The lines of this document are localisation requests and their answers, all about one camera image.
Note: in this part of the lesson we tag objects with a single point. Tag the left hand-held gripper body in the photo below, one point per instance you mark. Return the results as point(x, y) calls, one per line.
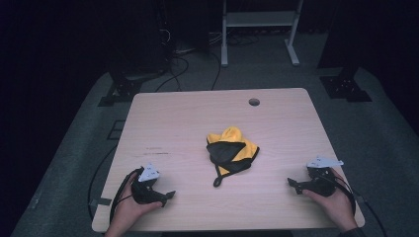
point(145, 192)

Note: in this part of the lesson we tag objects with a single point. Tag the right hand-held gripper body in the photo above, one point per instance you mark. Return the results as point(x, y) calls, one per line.
point(321, 187)

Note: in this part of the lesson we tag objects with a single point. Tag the yellow and black cloth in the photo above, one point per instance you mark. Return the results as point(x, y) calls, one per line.
point(235, 151)

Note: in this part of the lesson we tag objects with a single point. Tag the person's left hand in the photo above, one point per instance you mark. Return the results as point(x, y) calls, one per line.
point(126, 210)

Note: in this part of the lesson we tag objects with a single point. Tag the person's right hand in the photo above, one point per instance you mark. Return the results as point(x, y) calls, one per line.
point(339, 205)

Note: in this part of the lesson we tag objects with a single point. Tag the grey tape strip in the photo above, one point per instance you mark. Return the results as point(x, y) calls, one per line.
point(359, 198)
point(100, 201)

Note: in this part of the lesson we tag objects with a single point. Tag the black stand with base plate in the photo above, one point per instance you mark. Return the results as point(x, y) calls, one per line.
point(126, 89)
point(344, 87)

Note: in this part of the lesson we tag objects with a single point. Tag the white metal stand frame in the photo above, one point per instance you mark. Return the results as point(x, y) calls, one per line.
point(260, 19)

